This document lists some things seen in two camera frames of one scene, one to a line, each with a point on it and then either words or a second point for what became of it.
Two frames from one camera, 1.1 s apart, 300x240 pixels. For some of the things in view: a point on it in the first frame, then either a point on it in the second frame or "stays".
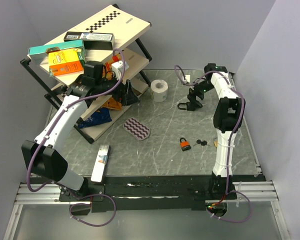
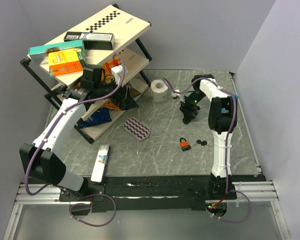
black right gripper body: x=199 y=89 to x=191 y=102
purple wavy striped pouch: x=140 y=131 stays
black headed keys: x=203 y=143 stays
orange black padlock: x=185 y=145 stays
